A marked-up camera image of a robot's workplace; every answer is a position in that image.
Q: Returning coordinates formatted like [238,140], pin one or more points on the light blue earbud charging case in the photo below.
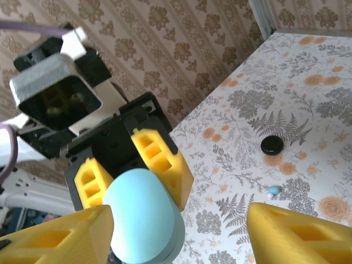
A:
[137,214]

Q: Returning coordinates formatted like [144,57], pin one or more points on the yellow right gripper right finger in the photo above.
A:
[288,242]

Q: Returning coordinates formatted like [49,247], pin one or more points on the thin aluminium table edge rail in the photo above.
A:
[316,32]

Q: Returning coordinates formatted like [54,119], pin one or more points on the floral patterned table cover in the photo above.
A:
[302,115]

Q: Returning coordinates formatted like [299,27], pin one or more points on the black round earbud charging case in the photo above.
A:
[272,144]

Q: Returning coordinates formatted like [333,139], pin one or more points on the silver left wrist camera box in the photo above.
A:
[41,74]

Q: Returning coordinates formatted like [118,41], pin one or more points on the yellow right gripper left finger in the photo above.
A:
[55,247]

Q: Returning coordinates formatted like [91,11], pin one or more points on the aluminium frame post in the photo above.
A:
[262,16]

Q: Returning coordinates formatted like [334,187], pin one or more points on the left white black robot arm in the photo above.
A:
[27,192]

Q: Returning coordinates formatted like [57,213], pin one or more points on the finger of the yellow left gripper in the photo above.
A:
[90,189]
[159,159]

